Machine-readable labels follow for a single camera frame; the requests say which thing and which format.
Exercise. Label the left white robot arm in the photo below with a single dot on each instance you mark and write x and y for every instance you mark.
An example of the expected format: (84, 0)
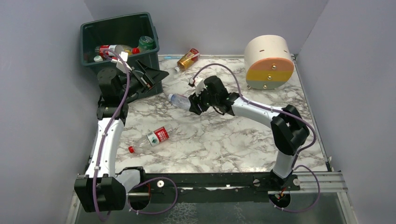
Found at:
(101, 188)

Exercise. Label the aluminium frame rail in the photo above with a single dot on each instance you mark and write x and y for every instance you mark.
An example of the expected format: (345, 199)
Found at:
(329, 182)

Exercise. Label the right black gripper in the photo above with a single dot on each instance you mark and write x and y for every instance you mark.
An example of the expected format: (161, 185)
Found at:
(198, 102)

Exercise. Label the clear bottle red green label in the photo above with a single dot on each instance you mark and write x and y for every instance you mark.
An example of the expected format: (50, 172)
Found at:
(151, 139)

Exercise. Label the clear bottle light blue label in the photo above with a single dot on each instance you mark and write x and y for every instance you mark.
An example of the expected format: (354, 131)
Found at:
(98, 58)

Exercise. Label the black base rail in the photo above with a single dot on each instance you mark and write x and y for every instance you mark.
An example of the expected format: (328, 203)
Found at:
(208, 188)

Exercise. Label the clear bottle red cap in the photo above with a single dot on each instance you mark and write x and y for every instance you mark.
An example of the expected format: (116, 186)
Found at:
(117, 48)

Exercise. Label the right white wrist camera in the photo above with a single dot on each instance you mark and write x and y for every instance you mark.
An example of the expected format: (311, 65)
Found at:
(198, 84)

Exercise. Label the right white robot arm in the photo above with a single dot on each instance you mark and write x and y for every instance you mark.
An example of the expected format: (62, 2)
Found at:
(289, 132)

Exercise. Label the crushed clear blue bottle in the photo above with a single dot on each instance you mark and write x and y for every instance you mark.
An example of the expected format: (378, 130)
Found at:
(179, 101)

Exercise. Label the cream cylindrical drum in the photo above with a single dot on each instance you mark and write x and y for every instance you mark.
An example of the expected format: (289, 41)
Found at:
(268, 62)

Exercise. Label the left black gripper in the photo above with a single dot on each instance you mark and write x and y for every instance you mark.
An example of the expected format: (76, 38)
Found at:
(141, 78)

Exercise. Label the amber red-label bottle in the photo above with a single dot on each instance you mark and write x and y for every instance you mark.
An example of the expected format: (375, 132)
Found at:
(187, 60)

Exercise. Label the dark green trash bin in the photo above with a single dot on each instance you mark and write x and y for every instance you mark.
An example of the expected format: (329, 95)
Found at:
(122, 30)

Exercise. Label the green tinted plastic bottle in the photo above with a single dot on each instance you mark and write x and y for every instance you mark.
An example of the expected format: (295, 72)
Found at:
(145, 43)

